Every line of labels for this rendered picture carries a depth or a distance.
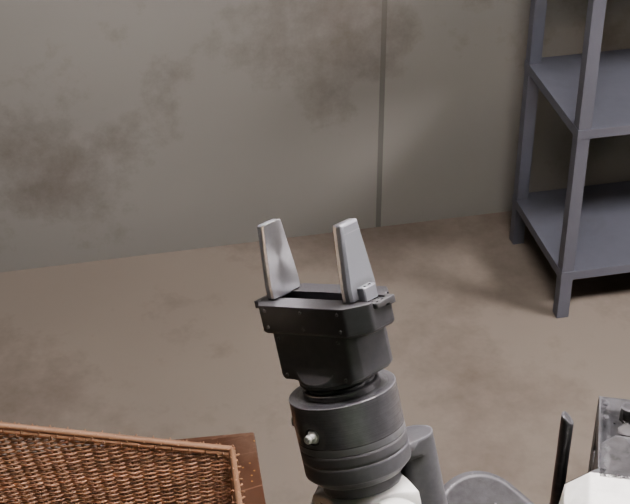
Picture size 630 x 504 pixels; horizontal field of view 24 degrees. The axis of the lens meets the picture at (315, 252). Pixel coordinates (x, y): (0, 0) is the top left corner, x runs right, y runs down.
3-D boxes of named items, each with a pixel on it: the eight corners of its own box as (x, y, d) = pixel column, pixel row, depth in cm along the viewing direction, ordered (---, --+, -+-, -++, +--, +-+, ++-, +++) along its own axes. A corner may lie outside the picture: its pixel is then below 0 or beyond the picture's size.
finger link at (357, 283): (354, 215, 112) (370, 291, 114) (327, 228, 110) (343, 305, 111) (369, 215, 111) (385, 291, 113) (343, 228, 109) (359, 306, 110)
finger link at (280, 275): (257, 227, 115) (274, 301, 117) (284, 215, 117) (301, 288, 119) (243, 227, 116) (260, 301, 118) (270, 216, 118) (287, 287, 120)
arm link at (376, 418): (302, 275, 123) (331, 406, 125) (222, 314, 116) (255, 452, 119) (418, 279, 114) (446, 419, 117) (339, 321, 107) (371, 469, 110)
